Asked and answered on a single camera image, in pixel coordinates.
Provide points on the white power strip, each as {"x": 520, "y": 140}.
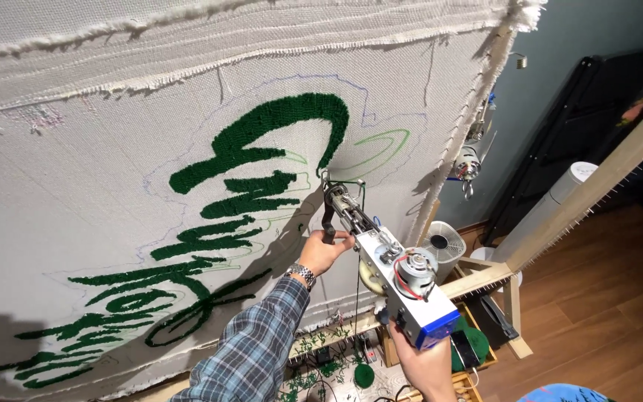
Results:
{"x": 370, "y": 349}

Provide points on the hanging silver tufting gun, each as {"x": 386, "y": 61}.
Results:
{"x": 468, "y": 159}

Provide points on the white tufting cloth green design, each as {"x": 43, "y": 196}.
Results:
{"x": 104, "y": 167}

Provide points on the green yarn cones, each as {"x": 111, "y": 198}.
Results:
{"x": 476, "y": 340}

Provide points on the silver metal wristwatch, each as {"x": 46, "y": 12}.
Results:
{"x": 301, "y": 274}

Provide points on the person's left hand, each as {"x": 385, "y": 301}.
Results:
{"x": 317, "y": 254}

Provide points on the blue patterned garment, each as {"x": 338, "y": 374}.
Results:
{"x": 564, "y": 393}

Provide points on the black folded panel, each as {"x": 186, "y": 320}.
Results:
{"x": 572, "y": 139}

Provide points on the green yarn strand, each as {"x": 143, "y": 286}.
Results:
{"x": 363, "y": 195}

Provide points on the white cylinder tower appliance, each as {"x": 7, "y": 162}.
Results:
{"x": 556, "y": 198}

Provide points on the white and blue tufting gun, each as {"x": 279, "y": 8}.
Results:
{"x": 411, "y": 301}

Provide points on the person's right hand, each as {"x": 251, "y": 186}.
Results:
{"x": 427, "y": 371}

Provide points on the black flat tool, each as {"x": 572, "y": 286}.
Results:
{"x": 499, "y": 318}

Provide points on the heap of green yarn scraps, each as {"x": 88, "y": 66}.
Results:
{"x": 321, "y": 371}

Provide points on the black rectangular device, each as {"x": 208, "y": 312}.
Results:
{"x": 464, "y": 349}

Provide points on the white round fan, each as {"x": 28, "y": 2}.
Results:
{"x": 443, "y": 243}

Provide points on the wooden tufting frame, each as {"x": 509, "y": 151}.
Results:
{"x": 606, "y": 167}

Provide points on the green yarn ball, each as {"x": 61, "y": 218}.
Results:
{"x": 364, "y": 376}

